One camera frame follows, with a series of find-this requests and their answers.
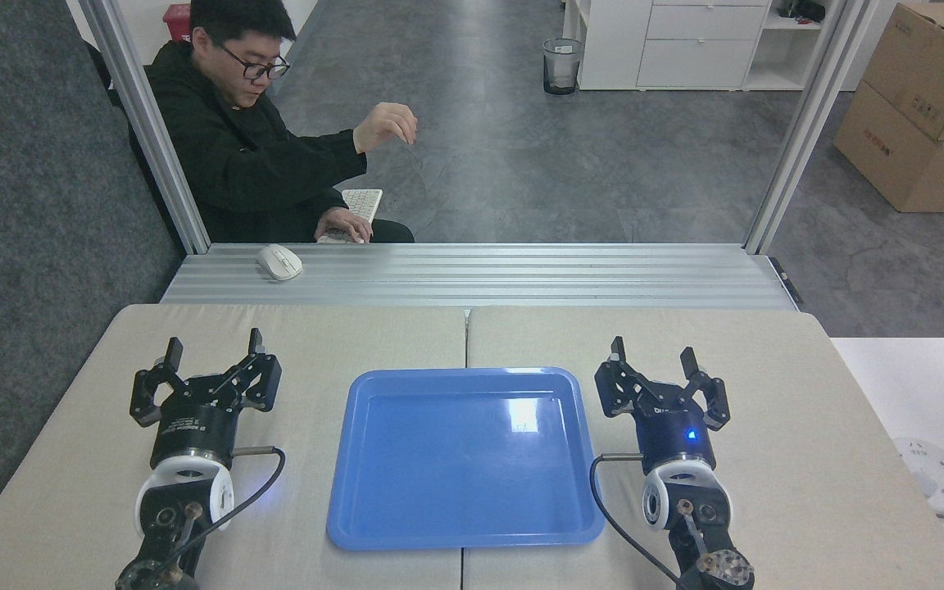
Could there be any black end bracket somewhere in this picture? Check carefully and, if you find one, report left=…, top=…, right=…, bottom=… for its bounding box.
left=769, top=256, right=806, bottom=306

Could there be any white keyboard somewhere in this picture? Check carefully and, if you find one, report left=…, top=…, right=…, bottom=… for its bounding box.
left=318, top=188, right=384, bottom=244

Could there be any person's right hand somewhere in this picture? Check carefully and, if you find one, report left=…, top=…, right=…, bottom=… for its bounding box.
left=313, top=207, right=374, bottom=244

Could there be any white round power strip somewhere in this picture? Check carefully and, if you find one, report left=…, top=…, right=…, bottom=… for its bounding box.
left=892, top=437, right=944, bottom=515

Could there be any white side table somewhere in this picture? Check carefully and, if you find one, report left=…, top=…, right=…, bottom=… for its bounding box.
left=830, top=337, right=944, bottom=590

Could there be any small cardboard box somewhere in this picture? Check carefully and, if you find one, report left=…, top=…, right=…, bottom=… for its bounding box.
left=862, top=2, right=944, bottom=143

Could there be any mesh waste bin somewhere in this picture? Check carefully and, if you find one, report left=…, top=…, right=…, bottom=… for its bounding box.
left=542, top=38, right=585, bottom=96

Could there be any white computer mouse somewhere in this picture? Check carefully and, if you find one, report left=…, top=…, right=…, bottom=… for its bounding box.
left=256, top=243, right=304, bottom=282

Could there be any red fire extinguisher box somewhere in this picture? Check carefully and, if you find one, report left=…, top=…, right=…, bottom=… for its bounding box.
left=162, top=3, right=193, bottom=44

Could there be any blue plastic tray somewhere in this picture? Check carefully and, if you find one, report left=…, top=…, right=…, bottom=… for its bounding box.
left=326, top=367, right=606, bottom=551

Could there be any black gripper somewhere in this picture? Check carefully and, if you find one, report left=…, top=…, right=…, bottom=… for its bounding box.
left=595, top=336, right=732, bottom=474
left=129, top=328, right=283, bottom=468

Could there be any person's left hand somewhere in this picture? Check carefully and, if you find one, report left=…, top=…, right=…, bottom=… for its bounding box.
left=352, top=102, right=420, bottom=155

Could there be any large cardboard box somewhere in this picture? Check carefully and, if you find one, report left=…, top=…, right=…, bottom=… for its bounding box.
left=833, top=80, right=944, bottom=215

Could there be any silver aluminium rail platform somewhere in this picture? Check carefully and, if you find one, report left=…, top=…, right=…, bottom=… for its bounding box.
left=160, top=243, right=797, bottom=311

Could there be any person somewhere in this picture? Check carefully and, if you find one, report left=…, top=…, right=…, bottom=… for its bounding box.
left=144, top=0, right=420, bottom=245

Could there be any white drawer cabinet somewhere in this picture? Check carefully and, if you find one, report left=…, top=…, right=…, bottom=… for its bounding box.
left=562, top=0, right=832, bottom=93

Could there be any silver aluminium post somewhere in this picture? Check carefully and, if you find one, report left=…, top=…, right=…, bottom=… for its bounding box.
left=79, top=0, right=211, bottom=255
left=744, top=0, right=880, bottom=255

